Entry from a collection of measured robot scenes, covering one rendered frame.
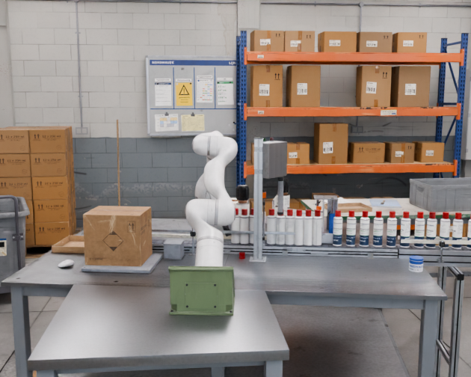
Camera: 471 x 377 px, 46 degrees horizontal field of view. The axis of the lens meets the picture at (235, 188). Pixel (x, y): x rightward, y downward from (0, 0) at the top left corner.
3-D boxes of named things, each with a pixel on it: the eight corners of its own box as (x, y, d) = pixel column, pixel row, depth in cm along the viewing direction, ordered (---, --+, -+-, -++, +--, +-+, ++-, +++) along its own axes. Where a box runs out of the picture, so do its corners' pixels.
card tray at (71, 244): (116, 242, 341) (116, 236, 341) (102, 253, 316) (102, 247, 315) (69, 241, 344) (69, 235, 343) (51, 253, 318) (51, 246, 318)
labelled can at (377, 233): (381, 245, 315) (383, 210, 312) (383, 247, 310) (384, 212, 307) (371, 244, 316) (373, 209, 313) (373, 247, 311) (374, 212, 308)
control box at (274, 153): (287, 175, 307) (287, 141, 304) (268, 179, 294) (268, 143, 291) (272, 173, 314) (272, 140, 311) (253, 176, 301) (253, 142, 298)
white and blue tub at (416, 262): (422, 268, 288) (422, 256, 287) (423, 272, 282) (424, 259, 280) (408, 268, 290) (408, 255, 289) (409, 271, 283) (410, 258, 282)
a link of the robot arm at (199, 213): (223, 238, 242) (226, 194, 256) (182, 236, 241) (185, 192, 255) (223, 253, 252) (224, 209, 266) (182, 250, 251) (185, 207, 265)
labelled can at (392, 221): (395, 245, 315) (396, 210, 311) (396, 247, 310) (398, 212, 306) (385, 245, 315) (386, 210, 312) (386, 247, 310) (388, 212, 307)
